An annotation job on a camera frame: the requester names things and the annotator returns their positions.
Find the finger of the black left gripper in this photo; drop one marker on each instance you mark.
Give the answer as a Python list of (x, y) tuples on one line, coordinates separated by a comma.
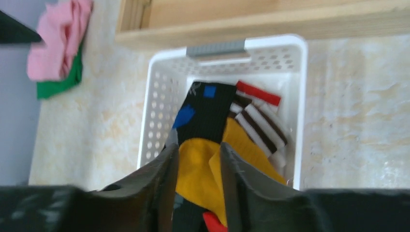
[(14, 32)]

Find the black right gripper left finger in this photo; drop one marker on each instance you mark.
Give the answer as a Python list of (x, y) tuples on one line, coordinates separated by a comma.
[(140, 202)]

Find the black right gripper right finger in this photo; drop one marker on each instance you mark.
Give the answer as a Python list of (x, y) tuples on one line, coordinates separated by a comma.
[(255, 202)]

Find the mustard yellow sock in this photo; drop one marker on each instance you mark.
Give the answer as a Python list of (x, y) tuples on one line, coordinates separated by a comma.
[(199, 176), (263, 127)]

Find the black sock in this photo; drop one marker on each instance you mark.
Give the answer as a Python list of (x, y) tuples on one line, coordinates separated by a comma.
[(203, 115)]

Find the red sock white cuff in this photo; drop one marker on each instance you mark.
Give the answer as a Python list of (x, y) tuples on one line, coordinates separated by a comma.
[(263, 95)]

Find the pink folded towel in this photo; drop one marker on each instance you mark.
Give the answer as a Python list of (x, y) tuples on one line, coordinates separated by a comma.
[(62, 27)]

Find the green folded towel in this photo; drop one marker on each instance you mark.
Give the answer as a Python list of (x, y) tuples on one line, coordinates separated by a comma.
[(48, 89)]

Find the white plastic basket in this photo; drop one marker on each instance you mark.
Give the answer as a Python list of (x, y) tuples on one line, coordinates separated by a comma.
[(277, 64)]

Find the wooden hanger stand frame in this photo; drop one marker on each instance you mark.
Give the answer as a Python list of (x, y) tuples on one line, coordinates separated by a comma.
[(152, 24)]

